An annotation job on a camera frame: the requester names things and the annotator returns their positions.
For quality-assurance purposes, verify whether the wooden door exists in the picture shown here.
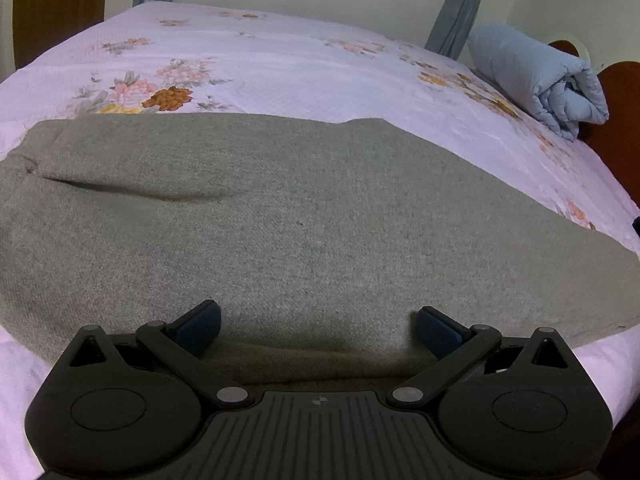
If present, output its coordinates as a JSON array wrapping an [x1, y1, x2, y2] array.
[[12, 0, 109, 70]]

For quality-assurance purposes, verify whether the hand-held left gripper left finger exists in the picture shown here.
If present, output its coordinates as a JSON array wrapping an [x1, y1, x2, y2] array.
[[67, 300, 249, 408]]

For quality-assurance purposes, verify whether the rolled light blue blanket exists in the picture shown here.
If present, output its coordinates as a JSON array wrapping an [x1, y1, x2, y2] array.
[[466, 23, 610, 142]]

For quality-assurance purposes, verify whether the floral bed sheet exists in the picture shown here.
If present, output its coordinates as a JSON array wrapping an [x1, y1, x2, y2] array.
[[0, 1, 640, 480]]

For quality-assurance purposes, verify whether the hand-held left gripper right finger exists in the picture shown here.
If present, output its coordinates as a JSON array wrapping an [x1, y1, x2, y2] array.
[[386, 306, 576, 408]]

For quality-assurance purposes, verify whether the wooden headboard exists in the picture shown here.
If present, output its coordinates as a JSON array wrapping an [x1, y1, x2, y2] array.
[[547, 40, 640, 198]]

